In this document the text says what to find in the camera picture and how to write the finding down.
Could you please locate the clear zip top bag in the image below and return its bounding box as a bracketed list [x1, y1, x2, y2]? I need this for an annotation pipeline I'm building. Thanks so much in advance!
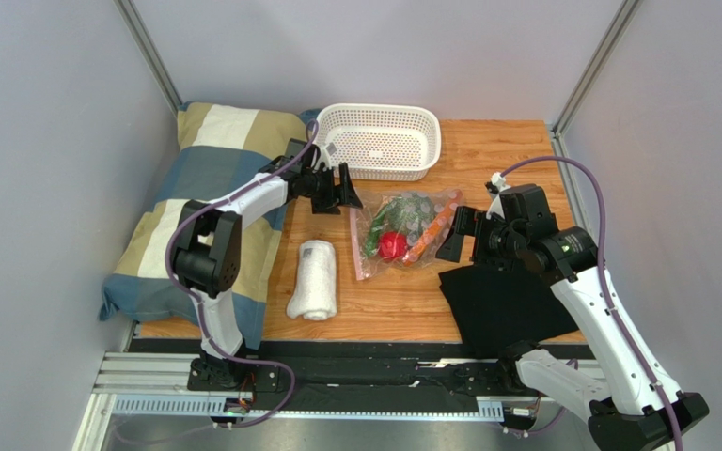
[350, 189, 464, 281]

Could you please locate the white perforated plastic basket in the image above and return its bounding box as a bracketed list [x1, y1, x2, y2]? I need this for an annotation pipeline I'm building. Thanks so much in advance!
[315, 103, 442, 182]

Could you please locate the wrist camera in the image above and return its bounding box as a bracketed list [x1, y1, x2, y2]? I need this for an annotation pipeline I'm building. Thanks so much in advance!
[485, 172, 559, 240]
[281, 139, 338, 171]

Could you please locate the black cloth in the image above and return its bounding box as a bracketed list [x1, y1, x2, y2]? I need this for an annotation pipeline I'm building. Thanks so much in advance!
[439, 265, 578, 358]

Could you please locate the red fake tomato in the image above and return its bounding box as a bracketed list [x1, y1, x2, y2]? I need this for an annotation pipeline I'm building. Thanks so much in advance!
[377, 231, 408, 261]

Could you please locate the plaid blue beige pillow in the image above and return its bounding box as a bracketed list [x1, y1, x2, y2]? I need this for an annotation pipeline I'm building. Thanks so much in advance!
[98, 101, 322, 350]

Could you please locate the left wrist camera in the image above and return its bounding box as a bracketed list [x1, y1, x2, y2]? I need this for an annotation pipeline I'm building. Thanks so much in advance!
[281, 139, 338, 171]

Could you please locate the green fake chili pepper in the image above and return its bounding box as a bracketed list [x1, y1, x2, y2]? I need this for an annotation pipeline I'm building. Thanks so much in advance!
[362, 198, 400, 257]

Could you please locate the green fake leafy vegetable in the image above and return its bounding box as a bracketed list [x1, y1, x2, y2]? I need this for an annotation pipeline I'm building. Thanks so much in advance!
[394, 194, 436, 238]

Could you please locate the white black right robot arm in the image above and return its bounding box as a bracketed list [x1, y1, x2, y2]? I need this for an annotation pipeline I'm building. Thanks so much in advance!
[437, 205, 709, 450]

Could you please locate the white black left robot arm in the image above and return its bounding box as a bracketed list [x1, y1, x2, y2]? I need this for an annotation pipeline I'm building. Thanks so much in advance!
[165, 157, 363, 384]

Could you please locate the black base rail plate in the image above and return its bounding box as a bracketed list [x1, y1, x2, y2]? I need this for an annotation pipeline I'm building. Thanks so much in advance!
[126, 337, 595, 414]

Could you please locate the aluminium frame rail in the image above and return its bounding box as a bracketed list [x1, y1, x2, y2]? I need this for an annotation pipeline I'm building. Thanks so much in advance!
[76, 347, 573, 449]

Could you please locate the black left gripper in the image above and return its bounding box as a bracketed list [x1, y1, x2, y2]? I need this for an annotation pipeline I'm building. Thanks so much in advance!
[301, 163, 363, 215]

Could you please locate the rolled white towel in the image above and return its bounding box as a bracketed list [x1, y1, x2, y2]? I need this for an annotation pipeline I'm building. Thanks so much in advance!
[286, 240, 337, 321]

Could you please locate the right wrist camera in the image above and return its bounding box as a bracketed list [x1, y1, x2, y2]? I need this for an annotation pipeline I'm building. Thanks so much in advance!
[485, 172, 559, 240]

